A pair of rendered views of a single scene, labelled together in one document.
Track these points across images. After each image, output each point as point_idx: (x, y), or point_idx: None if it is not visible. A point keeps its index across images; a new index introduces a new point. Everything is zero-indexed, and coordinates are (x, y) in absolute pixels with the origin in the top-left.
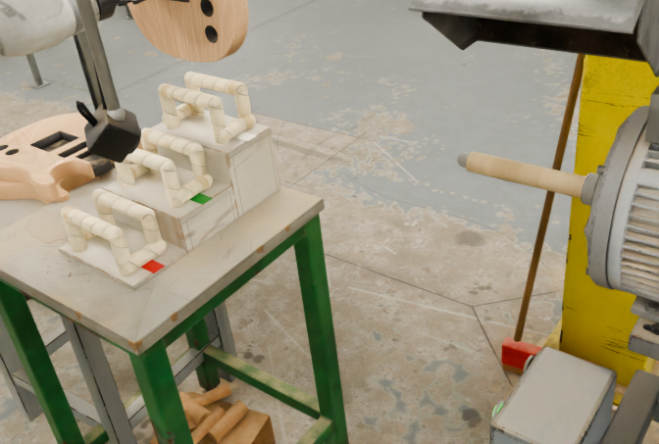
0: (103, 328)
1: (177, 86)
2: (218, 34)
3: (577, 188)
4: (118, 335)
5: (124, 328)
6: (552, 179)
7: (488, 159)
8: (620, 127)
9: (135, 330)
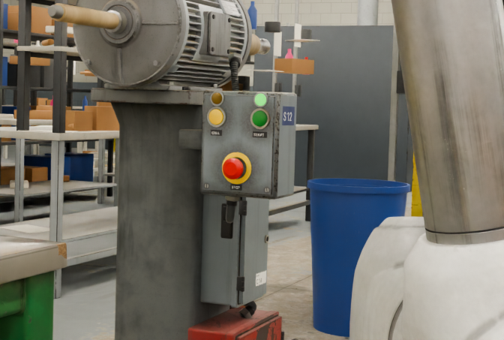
0: (19, 255)
1: None
2: None
3: (116, 18)
4: (43, 248)
5: (28, 246)
6: (105, 14)
7: (71, 5)
8: None
9: (34, 243)
